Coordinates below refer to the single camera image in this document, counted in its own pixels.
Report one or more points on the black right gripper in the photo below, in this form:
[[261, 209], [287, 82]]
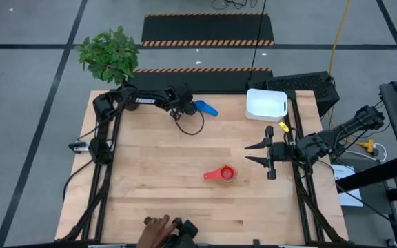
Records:
[[283, 151]]

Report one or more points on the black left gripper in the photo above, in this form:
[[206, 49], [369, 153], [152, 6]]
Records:
[[183, 101]]

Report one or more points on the small blue measuring cup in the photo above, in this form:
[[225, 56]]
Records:
[[209, 108]]

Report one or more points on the red measuring cup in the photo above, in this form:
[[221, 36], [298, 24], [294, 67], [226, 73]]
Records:
[[226, 172]]

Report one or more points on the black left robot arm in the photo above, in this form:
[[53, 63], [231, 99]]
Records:
[[143, 100]]

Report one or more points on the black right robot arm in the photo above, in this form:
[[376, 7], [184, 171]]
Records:
[[343, 132]]

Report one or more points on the white plastic basket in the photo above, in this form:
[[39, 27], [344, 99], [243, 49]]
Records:
[[265, 105]]

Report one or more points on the small yellow tag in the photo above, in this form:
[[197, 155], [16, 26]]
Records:
[[284, 126]]

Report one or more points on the black hazard-striped floor mat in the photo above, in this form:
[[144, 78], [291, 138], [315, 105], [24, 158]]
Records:
[[205, 29], [212, 81]]

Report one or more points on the black plant pot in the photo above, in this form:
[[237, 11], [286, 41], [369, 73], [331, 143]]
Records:
[[132, 106]]

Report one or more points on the black computer case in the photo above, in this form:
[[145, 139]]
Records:
[[305, 86]]

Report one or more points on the green leafy artificial plant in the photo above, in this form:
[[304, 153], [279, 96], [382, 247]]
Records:
[[109, 55]]

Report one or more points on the white paper sheet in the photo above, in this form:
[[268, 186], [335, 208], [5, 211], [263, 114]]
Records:
[[351, 199]]

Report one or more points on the small white connector box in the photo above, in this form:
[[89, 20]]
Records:
[[78, 147]]

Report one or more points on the person's hand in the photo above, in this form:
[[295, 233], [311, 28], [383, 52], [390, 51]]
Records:
[[155, 232]]

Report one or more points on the grey side table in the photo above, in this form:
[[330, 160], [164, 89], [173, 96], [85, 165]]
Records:
[[396, 113]]

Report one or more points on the black table edge rail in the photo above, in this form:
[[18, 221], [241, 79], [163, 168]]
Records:
[[226, 92]]

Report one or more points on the black right side frame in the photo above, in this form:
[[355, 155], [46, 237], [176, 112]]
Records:
[[303, 213]]

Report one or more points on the black frame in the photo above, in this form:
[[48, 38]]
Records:
[[303, 213], [102, 213]]

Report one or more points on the black table-level camera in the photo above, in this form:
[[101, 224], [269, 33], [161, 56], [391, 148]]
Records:
[[184, 229]]

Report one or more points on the black left side frame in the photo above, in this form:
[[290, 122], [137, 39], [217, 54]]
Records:
[[102, 213]]

